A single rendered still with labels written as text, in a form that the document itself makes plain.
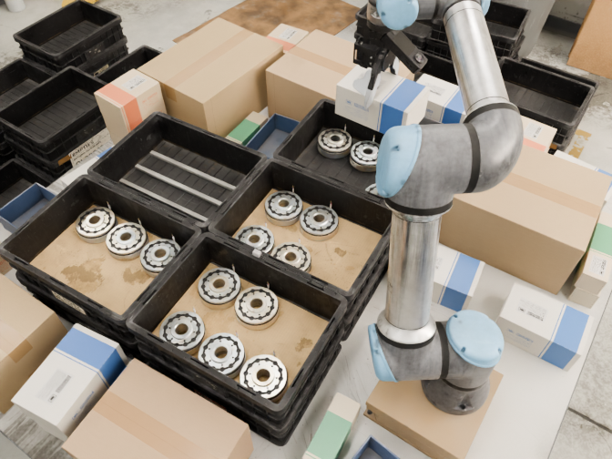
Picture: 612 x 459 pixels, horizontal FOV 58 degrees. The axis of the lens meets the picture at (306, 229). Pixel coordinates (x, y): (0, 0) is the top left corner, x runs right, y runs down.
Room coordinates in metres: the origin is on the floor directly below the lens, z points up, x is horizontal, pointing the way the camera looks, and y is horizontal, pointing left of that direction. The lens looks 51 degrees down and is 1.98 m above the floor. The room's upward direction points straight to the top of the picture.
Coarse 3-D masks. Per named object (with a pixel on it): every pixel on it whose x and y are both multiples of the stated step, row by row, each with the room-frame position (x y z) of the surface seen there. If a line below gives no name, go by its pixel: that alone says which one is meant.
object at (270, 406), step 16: (224, 240) 0.81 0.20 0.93; (288, 272) 0.72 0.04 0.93; (160, 288) 0.68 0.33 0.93; (320, 288) 0.68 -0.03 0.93; (144, 304) 0.63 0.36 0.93; (128, 320) 0.59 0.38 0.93; (336, 320) 0.60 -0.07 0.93; (144, 336) 0.56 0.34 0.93; (320, 336) 0.56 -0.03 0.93; (176, 352) 0.52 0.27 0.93; (320, 352) 0.53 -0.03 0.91; (192, 368) 0.49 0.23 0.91; (304, 368) 0.48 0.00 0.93; (224, 384) 0.45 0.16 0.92; (240, 384) 0.45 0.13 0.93; (256, 400) 0.42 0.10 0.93; (288, 400) 0.42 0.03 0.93
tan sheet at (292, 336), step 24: (192, 288) 0.74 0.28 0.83; (168, 312) 0.67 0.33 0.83; (216, 312) 0.67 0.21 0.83; (288, 312) 0.67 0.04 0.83; (240, 336) 0.61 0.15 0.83; (264, 336) 0.61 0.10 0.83; (288, 336) 0.61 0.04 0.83; (312, 336) 0.61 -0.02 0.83; (288, 360) 0.55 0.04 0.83; (288, 384) 0.49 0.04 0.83
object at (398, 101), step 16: (352, 80) 1.16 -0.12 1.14; (384, 80) 1.16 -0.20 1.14; (400, 80) 1.16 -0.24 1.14; (336, 96) 1.14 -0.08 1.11; (352, 96) 1.11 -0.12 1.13; (384, 96) 1.10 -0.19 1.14; (400, 96) 1.10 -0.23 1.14; (416, 96) 1.10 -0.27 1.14; (336, 112) 1.14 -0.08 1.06; (352, 112) 1.11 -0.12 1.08; (368, 112) 1.09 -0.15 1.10; (384, 112) 1.06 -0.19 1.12; (400, 112) 1.04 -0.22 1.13; (416, 112) 1.08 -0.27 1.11; (384, 128) 1.06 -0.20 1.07
